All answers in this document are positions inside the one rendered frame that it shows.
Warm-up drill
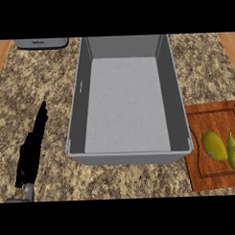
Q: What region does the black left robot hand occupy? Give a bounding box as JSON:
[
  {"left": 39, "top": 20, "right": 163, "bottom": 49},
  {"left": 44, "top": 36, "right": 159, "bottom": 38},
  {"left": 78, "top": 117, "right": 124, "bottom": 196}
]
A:
[{"left": 12, "top": 100, "right": 52, "bottom": 189}]

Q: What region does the brown wooden cutting board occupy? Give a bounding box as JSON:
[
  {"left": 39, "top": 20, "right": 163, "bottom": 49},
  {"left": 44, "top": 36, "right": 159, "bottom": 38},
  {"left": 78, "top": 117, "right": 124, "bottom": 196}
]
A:
[{"left": 182, "top": 99, "right": 235, "bottom": 193}]

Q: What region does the grey open box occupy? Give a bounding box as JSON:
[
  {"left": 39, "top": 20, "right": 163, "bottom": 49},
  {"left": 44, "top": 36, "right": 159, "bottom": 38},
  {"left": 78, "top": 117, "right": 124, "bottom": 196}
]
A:
[{"left": 62, "top": 34, "right": 195, "bottom": 167}]

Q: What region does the yellow lemon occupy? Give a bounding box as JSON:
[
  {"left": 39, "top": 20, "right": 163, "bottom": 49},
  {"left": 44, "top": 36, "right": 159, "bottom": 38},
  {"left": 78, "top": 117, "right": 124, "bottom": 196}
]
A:
[{"left": 200, "top": 129, "right": 229, "bottom": 162}]

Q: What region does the grey appliance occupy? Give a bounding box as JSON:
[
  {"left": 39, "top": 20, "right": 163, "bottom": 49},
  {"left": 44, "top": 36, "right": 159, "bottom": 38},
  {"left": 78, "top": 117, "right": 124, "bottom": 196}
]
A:
[{"left": 12, "top": 37, "right": 70, "bottom": 52}]

